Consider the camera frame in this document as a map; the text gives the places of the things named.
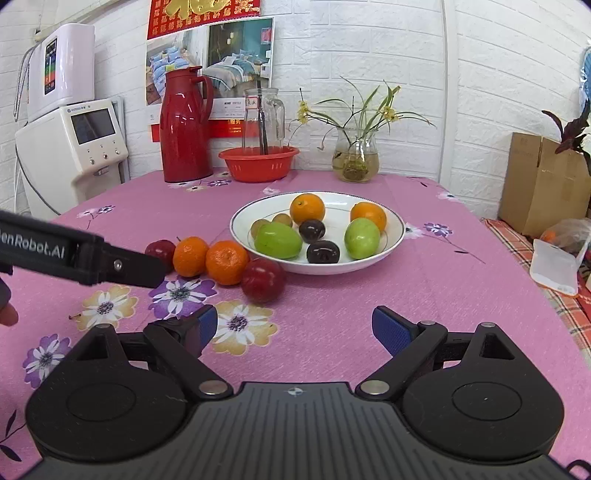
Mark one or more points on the glass vase with plant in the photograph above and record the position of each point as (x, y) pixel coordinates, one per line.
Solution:
(355, 122)

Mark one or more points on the dark plum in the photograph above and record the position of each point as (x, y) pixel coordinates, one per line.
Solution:
(323, 252)
(312, 230)

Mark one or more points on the green apple front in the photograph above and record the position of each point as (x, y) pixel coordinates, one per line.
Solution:
(278, 241)

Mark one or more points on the white plastic bag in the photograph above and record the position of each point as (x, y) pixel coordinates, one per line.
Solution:
(558, 255)

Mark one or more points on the small brown kiwi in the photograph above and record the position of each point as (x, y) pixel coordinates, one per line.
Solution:
(283, 218)

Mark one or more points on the red thermos jug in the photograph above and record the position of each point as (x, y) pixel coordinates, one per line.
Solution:
(183, 125)

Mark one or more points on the green apple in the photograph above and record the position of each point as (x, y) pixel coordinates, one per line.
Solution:
(362, 238)
(278, 241)

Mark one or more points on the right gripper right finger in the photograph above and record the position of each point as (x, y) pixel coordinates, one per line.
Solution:
(412, 347)

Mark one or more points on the blue paper fans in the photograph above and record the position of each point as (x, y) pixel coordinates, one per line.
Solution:
(585, 78)

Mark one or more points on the plaid cloth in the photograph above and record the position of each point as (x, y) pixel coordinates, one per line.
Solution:
(573, 311)

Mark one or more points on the dark purple plant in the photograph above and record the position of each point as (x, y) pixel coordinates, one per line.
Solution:
(572, 134)

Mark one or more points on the glass pitcher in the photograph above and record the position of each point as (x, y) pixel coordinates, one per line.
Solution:
(263, 128)

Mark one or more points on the white water purifier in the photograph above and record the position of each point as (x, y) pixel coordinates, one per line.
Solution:
(61, 70)

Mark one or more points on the white water dispenser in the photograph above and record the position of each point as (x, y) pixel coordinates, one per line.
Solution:
(72, 154)

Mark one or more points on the cardboard box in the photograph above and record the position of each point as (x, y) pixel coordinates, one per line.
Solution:
(542, 187)

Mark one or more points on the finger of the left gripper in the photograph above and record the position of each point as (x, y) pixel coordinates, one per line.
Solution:
(130, 268)

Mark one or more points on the red plastic basket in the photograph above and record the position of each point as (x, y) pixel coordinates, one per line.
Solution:
(250, 166)

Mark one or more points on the left hand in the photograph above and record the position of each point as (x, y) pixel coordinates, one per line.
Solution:
(8, 314)

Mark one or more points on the wall calendar poster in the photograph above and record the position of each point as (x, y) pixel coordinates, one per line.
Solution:
(230, 41)

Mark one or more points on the white plate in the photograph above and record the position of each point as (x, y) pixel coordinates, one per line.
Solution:
(337, 208)

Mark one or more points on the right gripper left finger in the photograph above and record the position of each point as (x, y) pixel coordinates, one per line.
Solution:
(178, 343)

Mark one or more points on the red plum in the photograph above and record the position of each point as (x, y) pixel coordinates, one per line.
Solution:
(263, 281)
(164, 251)

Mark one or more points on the orange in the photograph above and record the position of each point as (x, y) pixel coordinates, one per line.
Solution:
(189, 257)
(225, 262)
(307, 206)
(370, 211)

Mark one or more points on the pink floral tablecloth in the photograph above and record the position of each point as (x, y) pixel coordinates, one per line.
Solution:
(449, 269)

